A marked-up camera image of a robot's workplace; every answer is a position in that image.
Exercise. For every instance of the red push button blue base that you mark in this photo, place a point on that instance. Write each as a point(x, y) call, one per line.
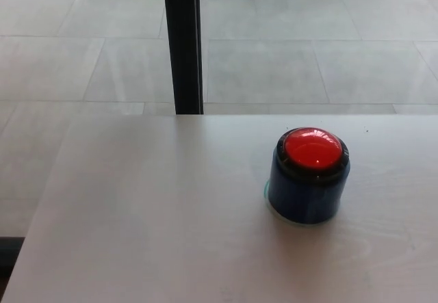
point(309, 180)

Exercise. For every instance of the black vertical window frame post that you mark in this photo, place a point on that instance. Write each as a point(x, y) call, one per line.
point(183, 43)

